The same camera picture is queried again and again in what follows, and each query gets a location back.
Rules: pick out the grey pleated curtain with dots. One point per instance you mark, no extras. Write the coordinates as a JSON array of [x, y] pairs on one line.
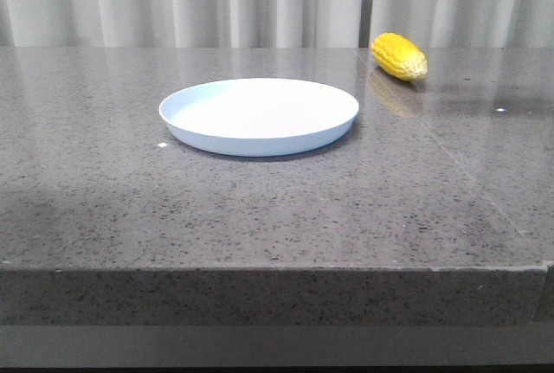
[[275, 23]]

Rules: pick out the light blue round plate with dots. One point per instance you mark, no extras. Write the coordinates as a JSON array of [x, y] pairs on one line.
[[259, 117]]

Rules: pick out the yellow corn cob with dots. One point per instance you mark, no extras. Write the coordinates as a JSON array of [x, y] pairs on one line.
[[399, 57]]

